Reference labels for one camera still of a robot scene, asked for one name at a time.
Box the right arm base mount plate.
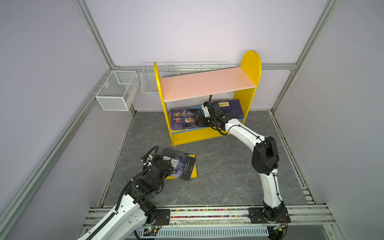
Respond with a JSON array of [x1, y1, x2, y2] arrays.
[[248, 208, 291, 224]]

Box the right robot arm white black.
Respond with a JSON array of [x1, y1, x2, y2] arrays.
[[202, 96, 291, 224]]

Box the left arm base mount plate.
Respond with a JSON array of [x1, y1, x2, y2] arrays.
[[145, 209, 171, 226]]

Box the white wire rack basket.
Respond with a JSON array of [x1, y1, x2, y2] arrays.
[[141, 62, 231, 95]]

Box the white vent grille panel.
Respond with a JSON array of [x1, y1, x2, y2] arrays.
[[137, 226, 270, 240]]

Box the dark purple book red circle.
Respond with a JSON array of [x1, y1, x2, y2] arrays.
[[170, 109, 203, 131]]

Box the aluminium rail with colourful strip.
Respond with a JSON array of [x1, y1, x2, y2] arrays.
[[80, 204, 337, 230]]

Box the yellow shelf with pink and blue boards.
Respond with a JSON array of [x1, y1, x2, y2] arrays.
[[154, 51, 262, 146]]

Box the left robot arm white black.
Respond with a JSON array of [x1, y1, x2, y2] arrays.
[[79, 145, 174, 240]]

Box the white mesh box basket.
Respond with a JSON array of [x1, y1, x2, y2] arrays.
[[96, 71, 140, 112]]

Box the black book white characters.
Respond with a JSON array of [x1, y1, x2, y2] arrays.
[[160, 149, 198, 182]]

